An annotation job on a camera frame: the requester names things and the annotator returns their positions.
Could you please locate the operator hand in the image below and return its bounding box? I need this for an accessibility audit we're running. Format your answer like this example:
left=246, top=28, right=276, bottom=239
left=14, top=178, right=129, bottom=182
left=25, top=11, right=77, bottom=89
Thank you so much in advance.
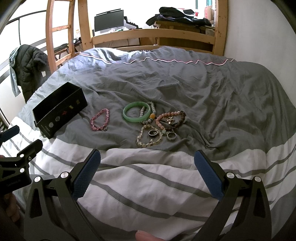
left=135, top=230, right=165, bottom=241

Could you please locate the black computer monitor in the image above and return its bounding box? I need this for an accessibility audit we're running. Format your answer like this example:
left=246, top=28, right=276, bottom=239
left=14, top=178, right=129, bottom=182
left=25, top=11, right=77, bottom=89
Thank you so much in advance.
left=94, top=9, right=124, bottom=32

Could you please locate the gold chain charm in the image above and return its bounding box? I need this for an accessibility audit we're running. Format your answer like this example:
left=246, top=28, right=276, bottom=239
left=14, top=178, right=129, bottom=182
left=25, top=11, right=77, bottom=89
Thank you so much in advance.
left=163, top=116, right=175, bottom=125

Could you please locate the green jade bangle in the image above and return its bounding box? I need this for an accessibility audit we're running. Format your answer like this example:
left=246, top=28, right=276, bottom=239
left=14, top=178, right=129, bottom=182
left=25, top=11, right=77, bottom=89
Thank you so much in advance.
left=122, top=101, right=152, bottom=123

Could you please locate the clear yellow crystal bracelet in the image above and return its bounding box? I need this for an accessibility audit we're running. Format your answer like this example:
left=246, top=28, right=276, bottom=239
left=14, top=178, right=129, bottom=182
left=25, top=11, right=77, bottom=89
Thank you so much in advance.
left=136, top=124, right=164, bottom=148

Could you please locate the wooden bed frame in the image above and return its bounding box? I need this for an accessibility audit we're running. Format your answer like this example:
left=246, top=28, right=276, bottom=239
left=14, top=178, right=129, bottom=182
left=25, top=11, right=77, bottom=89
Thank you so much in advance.
left=78, top=1, right=228, bottom=56

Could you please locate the dark puffer jacket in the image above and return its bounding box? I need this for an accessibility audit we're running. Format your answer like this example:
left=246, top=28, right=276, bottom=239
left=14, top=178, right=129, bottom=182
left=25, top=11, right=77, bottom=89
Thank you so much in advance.
left=9, top=44, right=51, bottom=102

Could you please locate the grey bead amber bracelet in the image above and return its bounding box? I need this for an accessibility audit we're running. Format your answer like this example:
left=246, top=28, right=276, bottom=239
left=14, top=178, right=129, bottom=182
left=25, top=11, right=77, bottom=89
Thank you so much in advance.
left=139, top=101, right=157, bottom=126

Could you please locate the pink and brown bead bracelet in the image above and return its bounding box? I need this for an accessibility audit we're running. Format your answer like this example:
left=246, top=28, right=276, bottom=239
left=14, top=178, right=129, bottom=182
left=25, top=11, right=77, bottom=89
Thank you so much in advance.
left=155, top=110, right=187, bottom=135

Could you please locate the black jewelry box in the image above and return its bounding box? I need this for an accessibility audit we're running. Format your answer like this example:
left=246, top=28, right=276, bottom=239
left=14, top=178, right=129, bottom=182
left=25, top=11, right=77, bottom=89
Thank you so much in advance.
left=33, top=82, right=87, bottom=139

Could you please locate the grey striped duvet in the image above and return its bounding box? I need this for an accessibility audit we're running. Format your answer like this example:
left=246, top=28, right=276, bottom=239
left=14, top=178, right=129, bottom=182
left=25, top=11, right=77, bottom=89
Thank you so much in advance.
left=1, top=47, right=295, bottom=240

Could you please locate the wooden ladder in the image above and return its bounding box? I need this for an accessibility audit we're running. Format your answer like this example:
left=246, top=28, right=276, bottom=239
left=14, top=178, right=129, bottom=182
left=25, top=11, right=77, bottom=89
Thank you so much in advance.
left=46, top=1, right=77, bottom=73

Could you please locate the black clothes pile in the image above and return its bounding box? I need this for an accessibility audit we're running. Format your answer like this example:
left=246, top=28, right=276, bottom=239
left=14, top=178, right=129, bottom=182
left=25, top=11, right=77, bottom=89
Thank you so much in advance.
left=146, top=7, right=212, bottom=27

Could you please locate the pink crystal bead bracelet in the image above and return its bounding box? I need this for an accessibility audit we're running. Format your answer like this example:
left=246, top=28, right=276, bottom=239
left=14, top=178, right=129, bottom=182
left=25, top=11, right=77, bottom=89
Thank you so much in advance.
left=90, top=108, right=110, bottom=132

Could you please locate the wooden dresser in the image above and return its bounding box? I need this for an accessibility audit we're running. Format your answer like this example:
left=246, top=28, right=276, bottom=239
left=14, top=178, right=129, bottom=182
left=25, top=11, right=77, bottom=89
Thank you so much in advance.
left=153, top=21, right=215, bottom=52

